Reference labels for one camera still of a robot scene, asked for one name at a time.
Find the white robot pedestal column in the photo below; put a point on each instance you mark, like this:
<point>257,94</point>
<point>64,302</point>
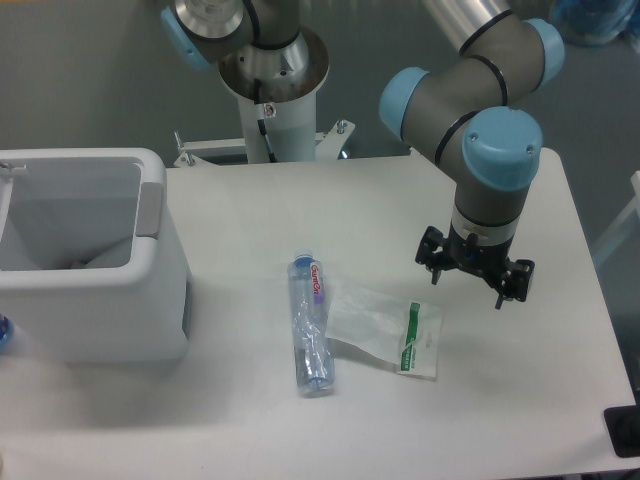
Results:
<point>277,85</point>

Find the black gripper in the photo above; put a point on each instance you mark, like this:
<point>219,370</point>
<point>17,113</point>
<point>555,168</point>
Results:
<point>511,279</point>

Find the blue plastic bag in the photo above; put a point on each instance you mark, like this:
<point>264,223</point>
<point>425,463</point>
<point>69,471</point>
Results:
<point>591,23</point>

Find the clear plastic bag green label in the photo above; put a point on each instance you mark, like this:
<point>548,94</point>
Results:
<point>400,332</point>

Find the white frame at right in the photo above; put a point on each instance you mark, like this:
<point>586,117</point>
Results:
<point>620,228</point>

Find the white pedestal base frame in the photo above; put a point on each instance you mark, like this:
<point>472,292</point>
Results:
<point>288,145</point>

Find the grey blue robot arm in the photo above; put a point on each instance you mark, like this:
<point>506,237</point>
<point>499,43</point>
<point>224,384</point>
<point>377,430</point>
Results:
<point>462,120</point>

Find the white trash can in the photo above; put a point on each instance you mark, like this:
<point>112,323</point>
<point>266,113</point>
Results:
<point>92,266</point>

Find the crushed clear plastic bottle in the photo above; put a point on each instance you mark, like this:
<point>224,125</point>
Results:
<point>313,355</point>

